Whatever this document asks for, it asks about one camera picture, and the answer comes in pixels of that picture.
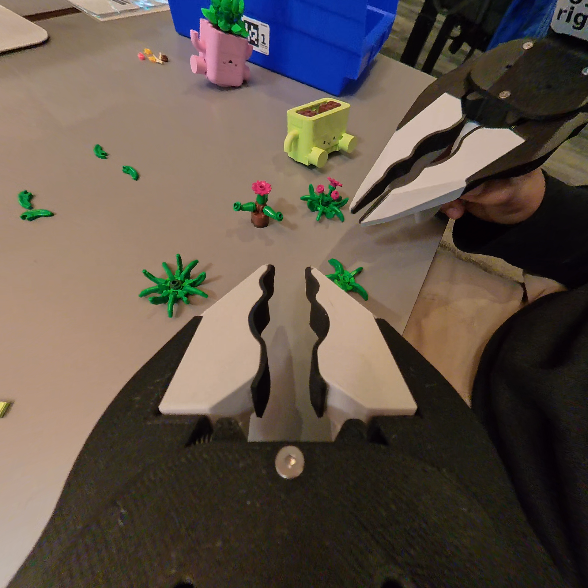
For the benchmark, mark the green brick plant pink flowers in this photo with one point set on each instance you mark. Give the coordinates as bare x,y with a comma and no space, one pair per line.
324,204

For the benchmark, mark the person's right hand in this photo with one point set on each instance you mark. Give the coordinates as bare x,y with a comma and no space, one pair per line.
500,200

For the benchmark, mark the lime green brick planter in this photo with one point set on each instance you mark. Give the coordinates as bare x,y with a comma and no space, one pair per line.
317,133

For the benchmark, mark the lime green flat brick plate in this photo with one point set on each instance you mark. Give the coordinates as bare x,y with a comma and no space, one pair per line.
3,409

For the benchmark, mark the green spiky brick plant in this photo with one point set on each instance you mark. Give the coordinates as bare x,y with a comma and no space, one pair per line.
174,285

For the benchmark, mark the person's right forearm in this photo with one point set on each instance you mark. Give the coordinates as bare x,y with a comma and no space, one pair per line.
551,239

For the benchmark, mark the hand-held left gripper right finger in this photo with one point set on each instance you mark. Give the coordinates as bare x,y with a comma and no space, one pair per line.
367,363

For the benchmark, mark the pink brick planter with plant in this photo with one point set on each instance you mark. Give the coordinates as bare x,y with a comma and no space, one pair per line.
220,59

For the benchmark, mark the blue storage bin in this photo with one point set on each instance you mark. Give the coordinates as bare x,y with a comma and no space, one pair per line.
519,23
312,41

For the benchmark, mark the white book stand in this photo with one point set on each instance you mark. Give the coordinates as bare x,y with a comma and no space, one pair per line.
18,32

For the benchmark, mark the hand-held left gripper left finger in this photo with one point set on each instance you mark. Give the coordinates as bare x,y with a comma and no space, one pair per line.
211,363

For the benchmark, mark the brick cactus with pink flower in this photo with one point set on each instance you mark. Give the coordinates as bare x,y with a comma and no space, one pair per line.
259,220

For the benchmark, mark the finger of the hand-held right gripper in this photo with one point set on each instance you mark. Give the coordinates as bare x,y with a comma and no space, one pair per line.
413,133
436,183

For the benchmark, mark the person's beige trousers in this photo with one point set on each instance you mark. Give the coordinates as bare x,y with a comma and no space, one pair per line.
436,298

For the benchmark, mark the clear plastic bag with leaflet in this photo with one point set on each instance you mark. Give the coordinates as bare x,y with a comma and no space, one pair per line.
115,7

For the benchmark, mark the person's black jacket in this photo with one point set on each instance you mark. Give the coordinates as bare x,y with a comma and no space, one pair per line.
528,413

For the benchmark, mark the cluster of green leaf pieces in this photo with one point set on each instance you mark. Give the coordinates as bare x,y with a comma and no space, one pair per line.
36,214

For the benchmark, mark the white label tag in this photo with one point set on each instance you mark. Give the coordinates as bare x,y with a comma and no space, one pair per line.
257,34

